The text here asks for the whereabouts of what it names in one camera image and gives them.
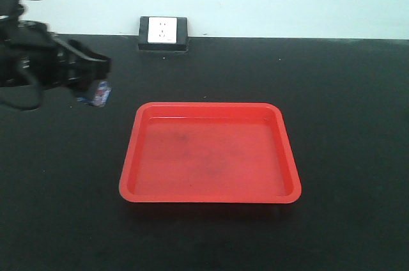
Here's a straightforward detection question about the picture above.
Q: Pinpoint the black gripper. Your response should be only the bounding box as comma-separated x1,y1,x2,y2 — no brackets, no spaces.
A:
1,20,111,97

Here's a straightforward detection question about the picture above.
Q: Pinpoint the red mushroom push button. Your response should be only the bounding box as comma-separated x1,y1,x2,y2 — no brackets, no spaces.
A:
76,80,112,107

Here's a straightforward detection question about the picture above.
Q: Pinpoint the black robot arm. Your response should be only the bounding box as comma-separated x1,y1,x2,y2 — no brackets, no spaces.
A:
1,0,111,106

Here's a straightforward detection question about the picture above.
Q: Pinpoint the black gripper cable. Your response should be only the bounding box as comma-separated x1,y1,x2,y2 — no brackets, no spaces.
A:
0,59,43,111

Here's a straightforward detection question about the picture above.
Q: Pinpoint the red plastic tray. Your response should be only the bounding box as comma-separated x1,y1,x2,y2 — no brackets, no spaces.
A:
119,102,302,204

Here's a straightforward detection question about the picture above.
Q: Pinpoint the black white power socket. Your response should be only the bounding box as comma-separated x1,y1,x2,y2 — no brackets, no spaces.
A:
138,16,189,52

